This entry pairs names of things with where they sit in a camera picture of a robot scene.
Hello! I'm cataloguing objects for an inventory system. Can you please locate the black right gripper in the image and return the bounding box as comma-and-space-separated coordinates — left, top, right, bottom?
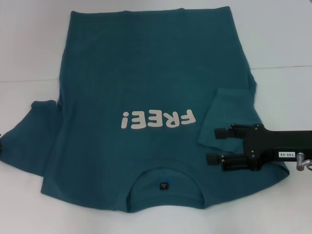
206, 123, 312, 173

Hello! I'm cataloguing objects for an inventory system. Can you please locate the teal blue FREE! t-shirt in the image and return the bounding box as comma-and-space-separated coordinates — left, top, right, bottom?
0, 6, 291, 214

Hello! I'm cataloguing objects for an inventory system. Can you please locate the right gripper cable with plugs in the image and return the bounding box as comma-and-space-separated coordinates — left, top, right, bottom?
296, 152, 312, 172

